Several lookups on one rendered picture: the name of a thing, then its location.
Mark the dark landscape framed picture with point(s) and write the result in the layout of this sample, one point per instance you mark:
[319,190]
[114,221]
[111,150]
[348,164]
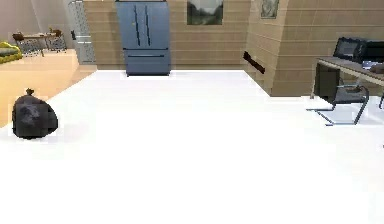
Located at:
[204,12]

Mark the blue grey fridge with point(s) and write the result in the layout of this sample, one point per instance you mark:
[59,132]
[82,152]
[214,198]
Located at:
[145,36]

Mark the black garbage bag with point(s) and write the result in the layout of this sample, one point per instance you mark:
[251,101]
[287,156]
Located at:
[32,116]

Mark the black monitor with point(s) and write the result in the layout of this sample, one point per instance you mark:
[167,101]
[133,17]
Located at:
[375,51]

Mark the brown dining table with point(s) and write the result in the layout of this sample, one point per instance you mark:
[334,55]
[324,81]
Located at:
[33,36]

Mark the black laptop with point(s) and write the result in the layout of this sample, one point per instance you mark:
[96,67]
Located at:
[348,49]

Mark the small green framed picture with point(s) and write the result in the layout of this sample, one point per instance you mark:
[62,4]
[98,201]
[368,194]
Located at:
[269,8]

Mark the dark brown wall shelf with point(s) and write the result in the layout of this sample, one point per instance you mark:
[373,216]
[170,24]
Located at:
[254,62]

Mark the grey metal frame chair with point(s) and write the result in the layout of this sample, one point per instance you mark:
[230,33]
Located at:
[348,100]

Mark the grey patterned room door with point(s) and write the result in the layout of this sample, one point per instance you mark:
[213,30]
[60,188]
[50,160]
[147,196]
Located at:
[81,33]

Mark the grey desk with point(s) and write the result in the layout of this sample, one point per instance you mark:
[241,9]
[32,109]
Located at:
[346,70]

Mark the yellow green sofa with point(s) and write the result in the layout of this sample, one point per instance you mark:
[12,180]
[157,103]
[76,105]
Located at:
[8,52]

